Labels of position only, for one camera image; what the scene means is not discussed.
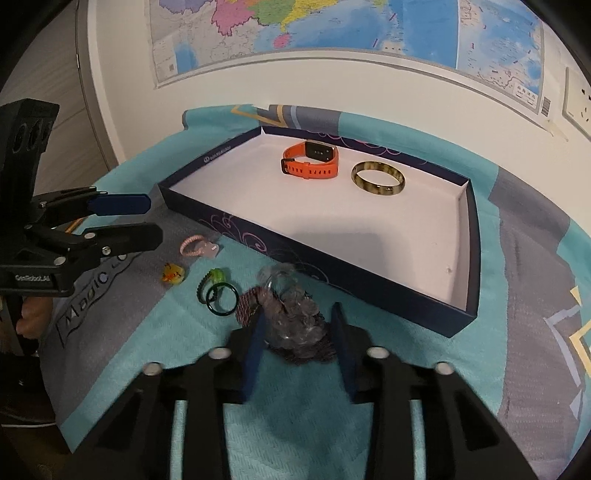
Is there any pink star ring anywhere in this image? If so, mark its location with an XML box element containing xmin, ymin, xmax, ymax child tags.
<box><xmin>179</xmin><ymin>233</ymin><xmax>223</xmax><ymax>259</ymax></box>

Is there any yellow orange chunky ring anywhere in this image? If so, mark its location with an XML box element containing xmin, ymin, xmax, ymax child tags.
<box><xmin>160</xmin><ymin>262</ymin><xmax>187</xmax><ymax>286</ymax></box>

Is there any black bead ring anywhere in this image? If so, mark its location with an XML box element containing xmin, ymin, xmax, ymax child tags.
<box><xmin>196</xmin><ymin>271</ymin><xmax>219</xmax><ymax>305</ymax></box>

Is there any purple beaded bracelet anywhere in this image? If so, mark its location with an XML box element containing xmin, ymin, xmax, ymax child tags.
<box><xmin>234</xmin><ymin>286</ymin><xmax>338</xmax><ymax>365</ymax></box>

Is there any orange smart watch band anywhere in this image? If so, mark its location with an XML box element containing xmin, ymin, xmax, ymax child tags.
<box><xmin>280</xmin><ymin>140</ymin><xmax>339</xmax><ymax>180</ymax></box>

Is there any clear crystal bead bracelet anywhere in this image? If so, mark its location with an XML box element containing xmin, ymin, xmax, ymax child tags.
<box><xmin>256</xmin><ymin>262</ymin><xmax>327</xmax><ymax>349</ymax></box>

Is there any tortoiseshell bangle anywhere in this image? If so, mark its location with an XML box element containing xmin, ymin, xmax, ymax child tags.
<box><xmin>351</xmin><ymin>161</ymin><xmax>406</xmax><ymax>196</ymax></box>

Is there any left hand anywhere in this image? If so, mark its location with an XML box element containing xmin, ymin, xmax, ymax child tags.
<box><xmin>16</xmin><ymin>297</ymin><xmax>53</xmax><ymax>339</ymax></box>

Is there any grey wooden door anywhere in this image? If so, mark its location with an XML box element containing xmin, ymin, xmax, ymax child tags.
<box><xmin>1</xmin><ymin>1</ymin><xmax>111</xmax><ymax>195</ymax></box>

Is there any dark blue shallow box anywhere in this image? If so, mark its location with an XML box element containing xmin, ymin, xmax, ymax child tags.
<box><xmin>159</xmin><ymin>127</ymin><xmax>481</xmax><ymax>337</ymax></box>

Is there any white wall socket panel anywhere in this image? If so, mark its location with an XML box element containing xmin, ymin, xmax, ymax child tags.
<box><xmin>563</xmin><ymin>67</ymin><xmax>591</xmax><ymax>140</ymax></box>

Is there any colourful wall map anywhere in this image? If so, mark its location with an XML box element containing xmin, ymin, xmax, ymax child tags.
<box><xmin>144</xmin><ymin>1</ymin><xmax>544</xmax><ymax>111</ymax></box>

